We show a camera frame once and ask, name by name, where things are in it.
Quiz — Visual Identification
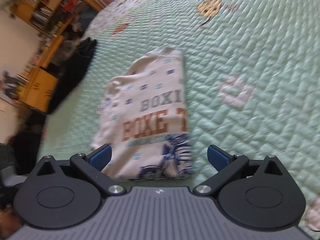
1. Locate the white letter-print shirt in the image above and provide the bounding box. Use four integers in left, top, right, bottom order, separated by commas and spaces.
91, 47, 193, 180

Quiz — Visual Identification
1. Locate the yellow wooden desk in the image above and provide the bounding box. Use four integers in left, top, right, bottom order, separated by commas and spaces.
17, 33, 75, 113

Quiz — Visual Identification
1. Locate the black folded garment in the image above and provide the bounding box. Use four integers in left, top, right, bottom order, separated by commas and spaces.
47, 37, 97, 115

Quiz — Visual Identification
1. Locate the cartoon boy poster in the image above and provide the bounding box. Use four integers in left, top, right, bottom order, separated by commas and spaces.
1, 70, 25, 104

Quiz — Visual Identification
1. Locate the green quilted bee bedspread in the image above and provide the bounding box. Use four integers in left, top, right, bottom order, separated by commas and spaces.
39, 0, 319, 239

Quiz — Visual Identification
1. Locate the wooden bookshelf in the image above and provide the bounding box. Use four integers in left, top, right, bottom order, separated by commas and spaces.
9, 0, 105, 34

